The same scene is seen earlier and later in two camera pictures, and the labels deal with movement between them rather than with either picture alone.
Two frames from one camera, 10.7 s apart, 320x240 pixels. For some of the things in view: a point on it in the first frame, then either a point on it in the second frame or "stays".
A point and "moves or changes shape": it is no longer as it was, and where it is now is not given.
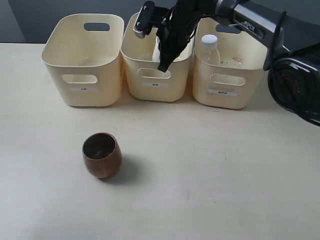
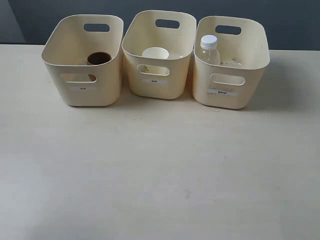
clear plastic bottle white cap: x=210 y=53 stays
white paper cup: x=156 y=52 moves or changes shape
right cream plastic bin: x=231 y=84 stays
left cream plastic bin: x=83 y=55 stays
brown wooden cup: x=102 y=155 → x=96 y=58
